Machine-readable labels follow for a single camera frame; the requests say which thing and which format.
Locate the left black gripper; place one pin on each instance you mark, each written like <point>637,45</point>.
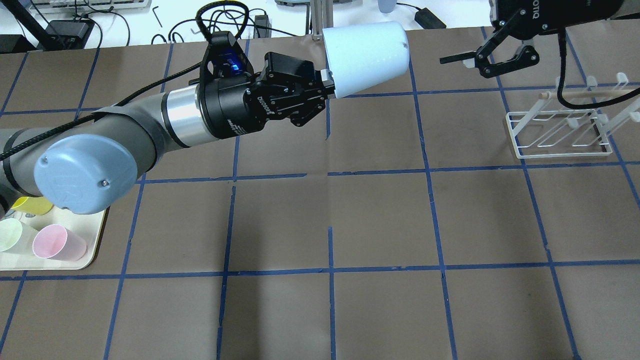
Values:
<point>226,111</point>

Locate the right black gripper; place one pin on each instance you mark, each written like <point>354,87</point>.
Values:
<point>542,15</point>

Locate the light blue ikea cup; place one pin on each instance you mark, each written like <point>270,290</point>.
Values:
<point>364,55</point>

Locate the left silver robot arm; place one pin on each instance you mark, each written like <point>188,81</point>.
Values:
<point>87,164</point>

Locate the blue cup on side table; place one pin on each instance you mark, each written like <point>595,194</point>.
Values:
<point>386,6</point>

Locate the yellow cup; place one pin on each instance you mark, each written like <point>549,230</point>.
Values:
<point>32,205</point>

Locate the pink cup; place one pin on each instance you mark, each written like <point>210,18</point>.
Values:
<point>56,242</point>

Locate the pale green cup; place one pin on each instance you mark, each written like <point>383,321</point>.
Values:
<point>16,237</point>

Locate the black power adapter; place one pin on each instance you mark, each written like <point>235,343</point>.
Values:
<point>428,20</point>

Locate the cream plastic tray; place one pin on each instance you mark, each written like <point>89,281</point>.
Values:
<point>89,227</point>

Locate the aluminium frame post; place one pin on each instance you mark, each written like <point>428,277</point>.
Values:
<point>321,16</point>

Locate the white wire cup rack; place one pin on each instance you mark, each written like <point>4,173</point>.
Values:
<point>551,130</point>

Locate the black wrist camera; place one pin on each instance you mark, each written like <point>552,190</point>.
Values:
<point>224,57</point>

